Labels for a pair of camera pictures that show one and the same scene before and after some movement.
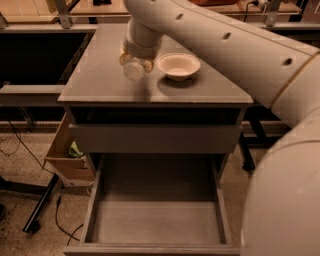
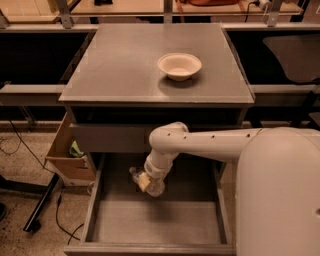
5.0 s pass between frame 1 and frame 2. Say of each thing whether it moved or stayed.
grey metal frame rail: stayed
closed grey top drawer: stayed
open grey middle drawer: stayed
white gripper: moved
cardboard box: stayed
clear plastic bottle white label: moved
